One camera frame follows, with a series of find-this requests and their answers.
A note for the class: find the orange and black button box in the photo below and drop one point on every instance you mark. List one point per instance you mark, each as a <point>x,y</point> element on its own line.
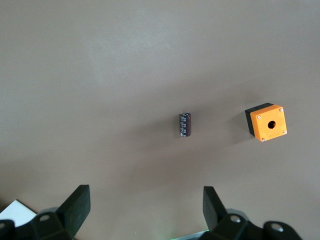
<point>262,130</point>

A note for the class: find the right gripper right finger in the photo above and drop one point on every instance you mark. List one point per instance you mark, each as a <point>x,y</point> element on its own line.
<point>213,210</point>

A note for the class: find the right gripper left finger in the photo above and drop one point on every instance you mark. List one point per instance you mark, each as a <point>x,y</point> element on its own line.
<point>75,207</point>

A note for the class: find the white drawer cabinet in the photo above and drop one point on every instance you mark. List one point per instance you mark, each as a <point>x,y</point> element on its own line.
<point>15,212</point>

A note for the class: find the small black terminal block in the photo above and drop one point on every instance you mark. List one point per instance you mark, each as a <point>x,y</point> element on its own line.
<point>185,125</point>

